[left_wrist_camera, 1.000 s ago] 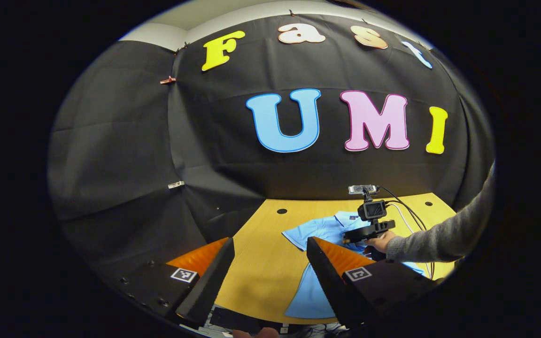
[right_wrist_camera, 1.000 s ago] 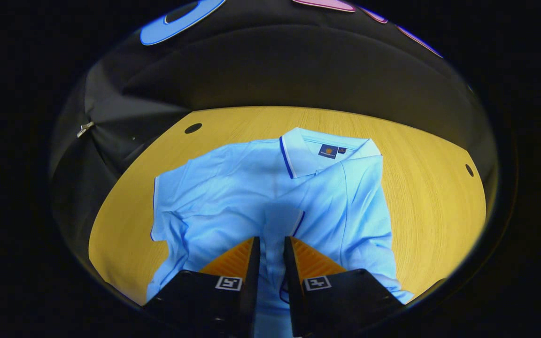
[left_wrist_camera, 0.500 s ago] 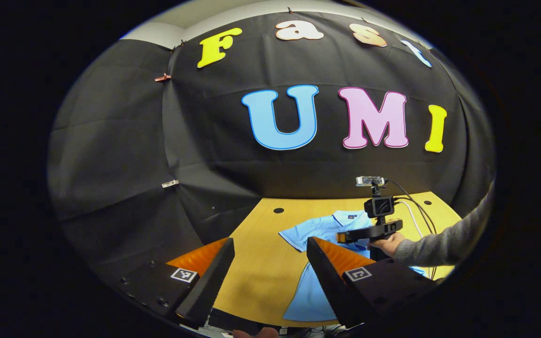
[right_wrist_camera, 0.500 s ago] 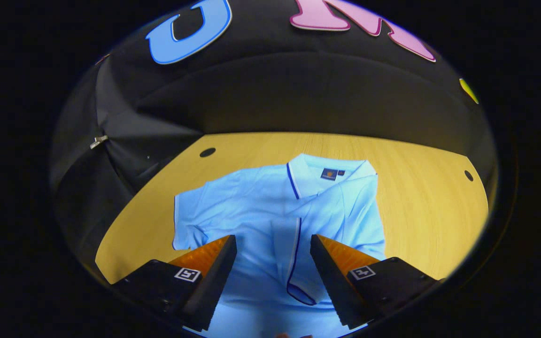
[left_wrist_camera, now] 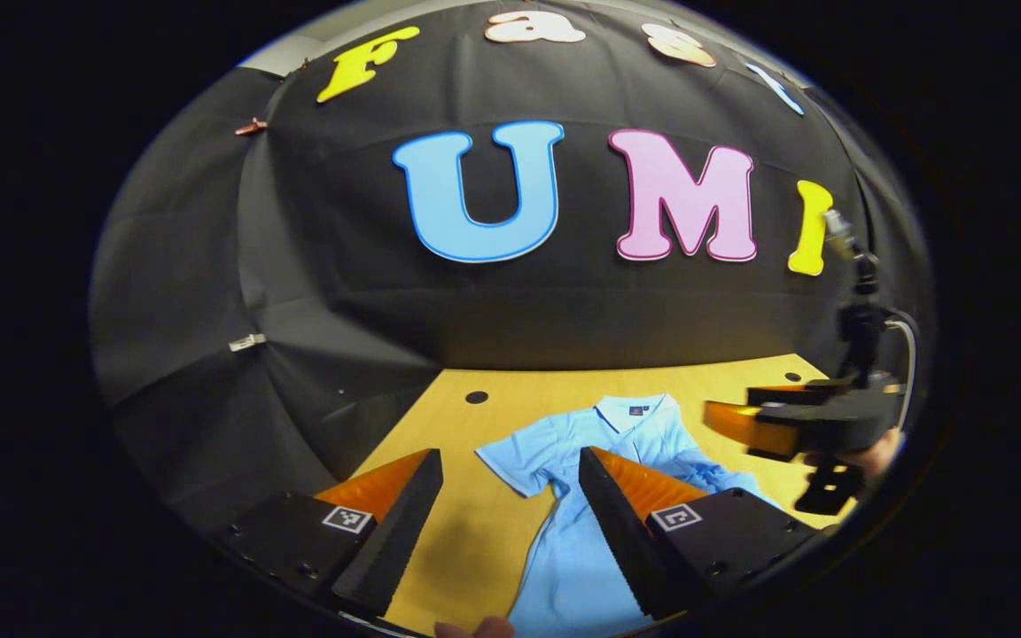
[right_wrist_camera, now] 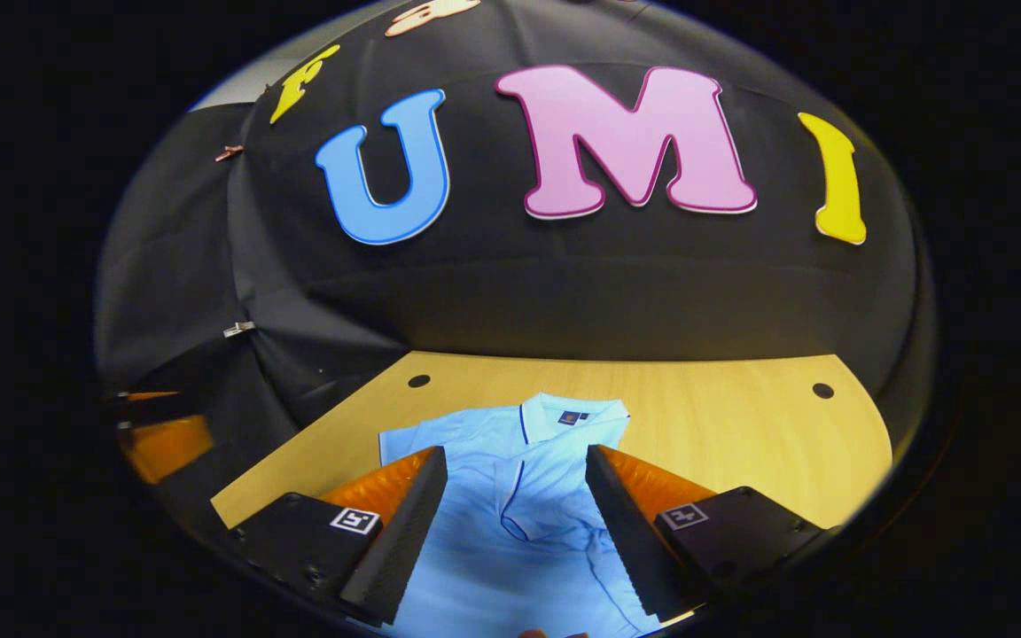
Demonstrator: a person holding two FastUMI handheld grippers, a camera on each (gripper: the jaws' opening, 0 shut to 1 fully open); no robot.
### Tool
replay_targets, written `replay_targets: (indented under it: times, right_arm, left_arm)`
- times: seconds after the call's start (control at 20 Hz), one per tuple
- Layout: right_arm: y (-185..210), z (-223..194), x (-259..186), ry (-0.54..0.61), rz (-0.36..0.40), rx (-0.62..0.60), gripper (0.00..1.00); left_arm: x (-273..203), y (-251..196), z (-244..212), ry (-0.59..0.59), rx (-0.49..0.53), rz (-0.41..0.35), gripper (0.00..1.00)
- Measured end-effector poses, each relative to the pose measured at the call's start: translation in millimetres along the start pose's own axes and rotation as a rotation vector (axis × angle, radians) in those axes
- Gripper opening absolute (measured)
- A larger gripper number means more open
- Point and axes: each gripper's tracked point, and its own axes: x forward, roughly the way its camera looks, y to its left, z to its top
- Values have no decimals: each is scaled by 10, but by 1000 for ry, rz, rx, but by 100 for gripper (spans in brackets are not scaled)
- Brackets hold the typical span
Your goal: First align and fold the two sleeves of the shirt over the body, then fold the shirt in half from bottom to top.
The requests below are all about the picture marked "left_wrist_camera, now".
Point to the light blue T-shirt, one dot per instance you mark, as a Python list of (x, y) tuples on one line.
[(564, 567)]

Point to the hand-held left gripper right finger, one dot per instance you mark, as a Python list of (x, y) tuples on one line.
[(621, 532)]

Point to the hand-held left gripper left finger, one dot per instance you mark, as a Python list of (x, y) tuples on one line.
[(400, 532)]

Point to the silver clip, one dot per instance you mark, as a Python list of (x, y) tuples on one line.
[(247, 342)]

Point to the black backdrop cloth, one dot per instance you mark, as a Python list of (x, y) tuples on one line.
[(342, 221)]

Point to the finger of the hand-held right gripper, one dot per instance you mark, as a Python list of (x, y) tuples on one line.
[(794, 392), (750, 427)]

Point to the copper-coloured clip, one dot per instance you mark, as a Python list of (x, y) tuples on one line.
[(251, 127)]

